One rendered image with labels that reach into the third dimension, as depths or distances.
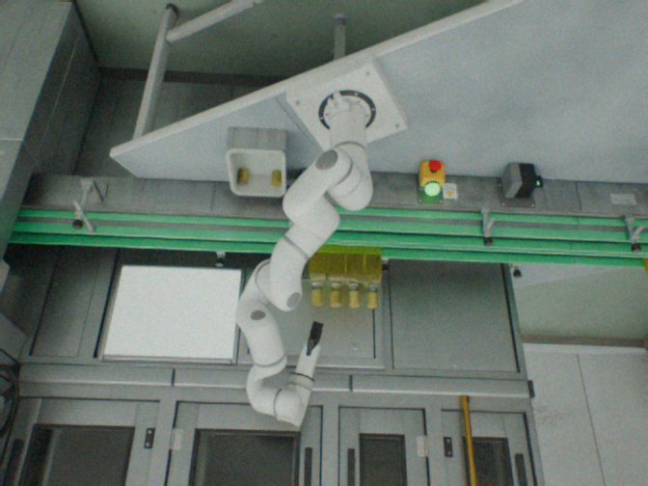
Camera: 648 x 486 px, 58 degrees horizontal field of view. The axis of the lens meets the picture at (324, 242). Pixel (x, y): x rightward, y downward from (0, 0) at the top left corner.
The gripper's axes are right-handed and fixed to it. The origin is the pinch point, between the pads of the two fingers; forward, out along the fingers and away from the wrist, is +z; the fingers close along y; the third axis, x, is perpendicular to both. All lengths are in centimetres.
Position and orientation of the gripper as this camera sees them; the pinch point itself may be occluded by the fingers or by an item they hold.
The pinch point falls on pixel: (316, 331)
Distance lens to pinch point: 177.6
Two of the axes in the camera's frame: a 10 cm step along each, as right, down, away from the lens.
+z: 2.7, -8.2, 5.0
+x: -9.6, -2.7, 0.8
